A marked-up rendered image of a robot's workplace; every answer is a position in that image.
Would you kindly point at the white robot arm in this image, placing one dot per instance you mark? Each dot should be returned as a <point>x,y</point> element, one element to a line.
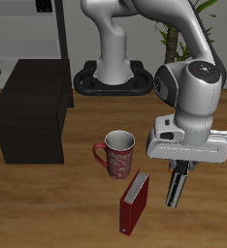
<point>113,48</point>

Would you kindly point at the red book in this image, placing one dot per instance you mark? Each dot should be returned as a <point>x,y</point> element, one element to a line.
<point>135,206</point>

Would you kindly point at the dark brown desk caddy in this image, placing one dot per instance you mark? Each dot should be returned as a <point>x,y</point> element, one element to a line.
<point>28,113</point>

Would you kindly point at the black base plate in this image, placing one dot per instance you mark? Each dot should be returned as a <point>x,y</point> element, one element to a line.
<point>81,84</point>

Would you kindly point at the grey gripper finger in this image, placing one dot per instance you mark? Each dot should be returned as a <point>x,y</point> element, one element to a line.
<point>179,190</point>
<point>171,190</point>

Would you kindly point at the white bookshelf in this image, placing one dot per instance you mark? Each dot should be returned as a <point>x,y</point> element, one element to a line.
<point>21,32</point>

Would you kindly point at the red patterned mug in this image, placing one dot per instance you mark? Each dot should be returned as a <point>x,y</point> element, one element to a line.
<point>120,161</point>

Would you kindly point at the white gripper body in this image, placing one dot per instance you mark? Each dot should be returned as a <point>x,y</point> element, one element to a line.
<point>189,151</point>

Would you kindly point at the green pot plant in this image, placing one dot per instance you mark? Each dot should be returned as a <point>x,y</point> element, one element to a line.
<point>171,48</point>

